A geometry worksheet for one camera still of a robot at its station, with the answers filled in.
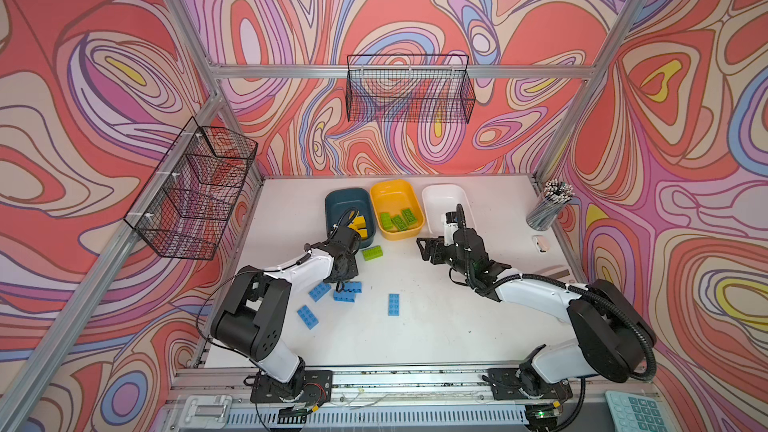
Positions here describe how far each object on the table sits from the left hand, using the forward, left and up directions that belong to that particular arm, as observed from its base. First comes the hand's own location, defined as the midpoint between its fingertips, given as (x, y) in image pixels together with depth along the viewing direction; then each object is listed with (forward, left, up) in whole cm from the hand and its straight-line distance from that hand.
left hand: (351, 269), depth 93 cm
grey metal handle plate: (-37, +31, 0) cm, 49 cm away
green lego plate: (+18, -11, +1) cm, 21 cm away
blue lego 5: (-15, +11, 0) cm, 19 cm away
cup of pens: (+17, -64, +16) cm, 69 cm away
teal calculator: (-38, -70, 0) cm, 80 cm away
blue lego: (-8, +9, 0) cm, 12 cm away
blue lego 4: (-11, -14, 0) cm, 18 cm away
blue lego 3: (-10, +1, +1) cm, 10 cm away
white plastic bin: (+29, -32, 0) cm, 43 cm away
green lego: (+20, -20, +2) cm, 28 cm away
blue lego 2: (-6, -1, +1) cm, 6 cm away
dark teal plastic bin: (+27, +6, +2) cm, 28 cm away
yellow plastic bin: (+25, -15, 0) cm, 29 cm away
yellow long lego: (+17, -2, +2) cm, 17 cm away
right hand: (+3, -24, +9) cm, 26 cm away
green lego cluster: (+6, -7, 0) cm, 9 cm away
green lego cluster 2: (+17, -16, 0) cm, 24 cm away
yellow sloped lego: (+12, -3, +2) cm, 13 cm away
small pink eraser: (+10, -65, -1) cm, 66 cm away
